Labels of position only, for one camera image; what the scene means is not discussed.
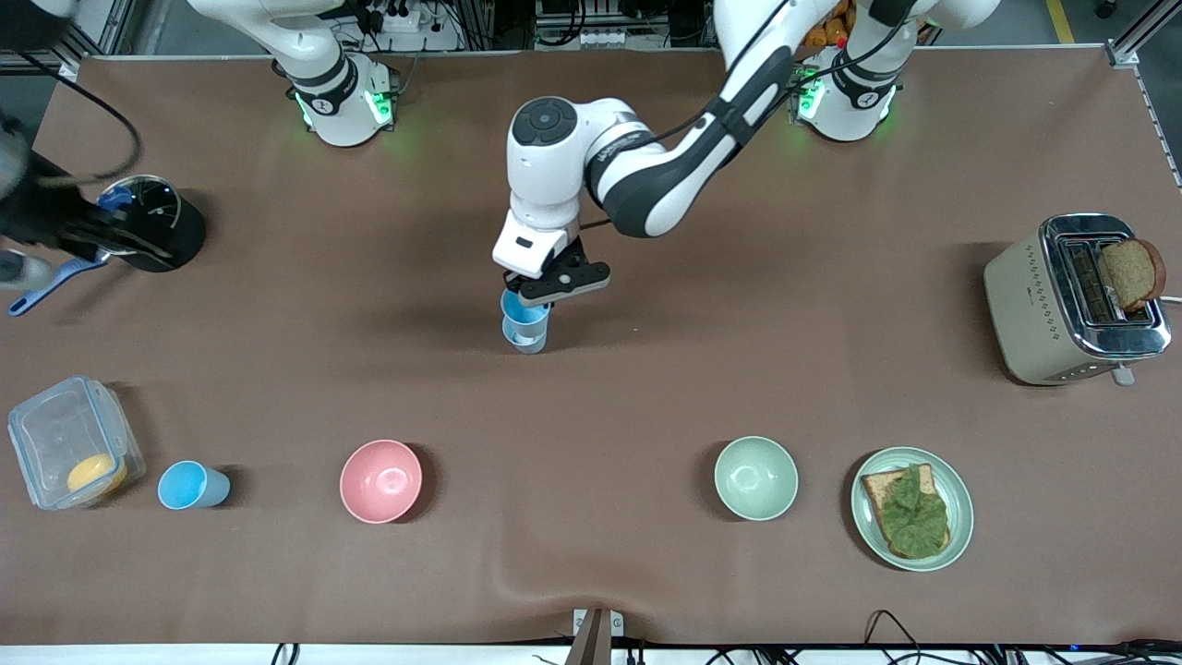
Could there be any glass lid blue knob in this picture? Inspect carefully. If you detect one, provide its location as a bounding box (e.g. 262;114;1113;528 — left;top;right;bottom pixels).
97;177;181;257

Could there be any clear plastic food container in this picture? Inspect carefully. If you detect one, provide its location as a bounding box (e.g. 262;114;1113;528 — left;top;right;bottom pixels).
7;376;147;511

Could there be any green lettuce leaf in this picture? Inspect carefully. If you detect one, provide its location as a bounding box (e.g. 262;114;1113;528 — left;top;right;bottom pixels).
875;465;950;558

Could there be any black pot blue handle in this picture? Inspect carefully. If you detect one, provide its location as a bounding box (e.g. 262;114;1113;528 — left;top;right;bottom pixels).
9;175;209;318

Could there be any blue plastic cup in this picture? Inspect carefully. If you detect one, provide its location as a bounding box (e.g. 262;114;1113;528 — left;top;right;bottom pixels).
503;319;551;356
157;460;232;511
501;288;552;343

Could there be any pink bowl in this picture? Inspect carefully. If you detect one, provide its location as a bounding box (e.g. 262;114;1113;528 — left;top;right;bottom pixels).
339;439;424;525

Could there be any toast slice under lettuce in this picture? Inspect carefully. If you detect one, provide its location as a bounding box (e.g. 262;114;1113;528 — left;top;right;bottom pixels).
861;465;952;559

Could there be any brown table cover cloth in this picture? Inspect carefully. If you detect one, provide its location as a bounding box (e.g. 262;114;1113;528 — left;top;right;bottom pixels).
0;48;1182;647

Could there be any pale green plate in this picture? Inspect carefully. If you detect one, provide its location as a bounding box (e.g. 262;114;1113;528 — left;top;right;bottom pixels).
850;447;975;573

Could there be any brown bread slice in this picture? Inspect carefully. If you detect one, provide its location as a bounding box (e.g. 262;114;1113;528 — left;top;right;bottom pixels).
1097;238;1167;312

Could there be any orange snack bag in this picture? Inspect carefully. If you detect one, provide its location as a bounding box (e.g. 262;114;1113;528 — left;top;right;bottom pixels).
802;0;855;49

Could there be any orange round food piece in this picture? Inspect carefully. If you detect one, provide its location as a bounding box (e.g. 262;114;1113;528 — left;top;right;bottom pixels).
66;453;128;495

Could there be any beige chrome toaster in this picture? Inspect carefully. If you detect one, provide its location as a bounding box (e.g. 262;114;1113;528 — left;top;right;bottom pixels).
983;213;1174;387

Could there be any metal table edge bracket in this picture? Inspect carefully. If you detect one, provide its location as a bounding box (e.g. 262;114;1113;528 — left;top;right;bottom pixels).
565;607;624;665

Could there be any pale green bowl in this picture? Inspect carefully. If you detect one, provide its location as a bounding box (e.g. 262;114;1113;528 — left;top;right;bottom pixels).
714;436;800;522

